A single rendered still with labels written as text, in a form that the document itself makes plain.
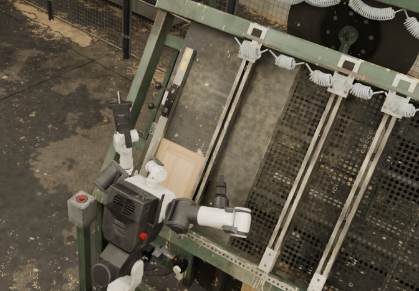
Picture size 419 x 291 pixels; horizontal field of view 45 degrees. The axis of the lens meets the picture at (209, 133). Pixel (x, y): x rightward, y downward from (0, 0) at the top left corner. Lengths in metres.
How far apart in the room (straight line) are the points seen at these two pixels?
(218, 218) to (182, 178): 0.68
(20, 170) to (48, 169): 0.24
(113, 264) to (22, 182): 2.20
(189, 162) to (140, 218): 0.68
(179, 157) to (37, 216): 1.68
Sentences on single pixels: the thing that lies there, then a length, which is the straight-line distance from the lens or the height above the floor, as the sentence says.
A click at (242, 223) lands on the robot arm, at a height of 1.39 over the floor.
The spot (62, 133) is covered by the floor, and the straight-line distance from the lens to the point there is 5.11.
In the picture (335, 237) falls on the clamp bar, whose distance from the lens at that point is 2.67.
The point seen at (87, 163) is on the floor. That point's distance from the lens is 4.73.
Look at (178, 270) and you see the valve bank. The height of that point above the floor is 0.73.
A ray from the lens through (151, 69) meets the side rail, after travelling 3.09.
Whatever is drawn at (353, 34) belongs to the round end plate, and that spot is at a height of 1.87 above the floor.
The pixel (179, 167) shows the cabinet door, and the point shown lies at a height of 1.14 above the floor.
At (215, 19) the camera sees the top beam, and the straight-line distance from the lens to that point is 2.84.
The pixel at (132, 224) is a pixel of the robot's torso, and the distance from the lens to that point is 2.39.
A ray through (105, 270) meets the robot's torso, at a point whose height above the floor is 1.07.
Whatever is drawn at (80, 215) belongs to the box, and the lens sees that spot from 3.04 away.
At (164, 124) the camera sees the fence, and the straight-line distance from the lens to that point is 2.96.
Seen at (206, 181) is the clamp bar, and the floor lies 1.17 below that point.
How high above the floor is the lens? 3.05
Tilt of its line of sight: 36 degrees down
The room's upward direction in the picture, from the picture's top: 8 degrees clockwise
